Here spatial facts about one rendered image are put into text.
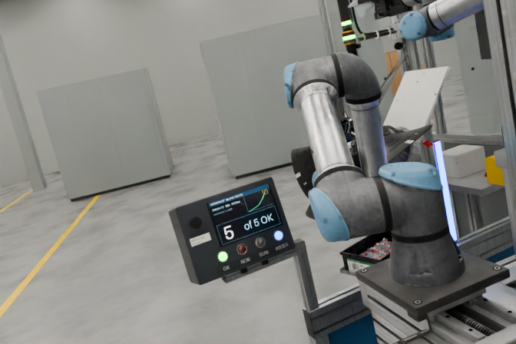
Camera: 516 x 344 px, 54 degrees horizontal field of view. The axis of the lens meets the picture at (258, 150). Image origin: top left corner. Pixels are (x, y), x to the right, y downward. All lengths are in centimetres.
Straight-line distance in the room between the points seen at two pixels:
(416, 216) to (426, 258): 9
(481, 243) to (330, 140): 78
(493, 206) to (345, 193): 162
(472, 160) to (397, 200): 140
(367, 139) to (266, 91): 594
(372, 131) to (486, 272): 49
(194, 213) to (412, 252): 50
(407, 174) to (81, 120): 819
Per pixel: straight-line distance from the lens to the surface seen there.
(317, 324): 145
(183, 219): 120
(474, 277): 110
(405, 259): 107
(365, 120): 137
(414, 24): 144
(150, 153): 888
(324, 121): 118
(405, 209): 102
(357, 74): 131
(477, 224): 244
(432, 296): 104
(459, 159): 234
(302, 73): 129
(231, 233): 122
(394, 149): 169
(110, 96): 887
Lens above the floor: 153
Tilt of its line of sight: 9 degrees down
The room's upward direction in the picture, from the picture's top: 13 degrees counter-clockwise
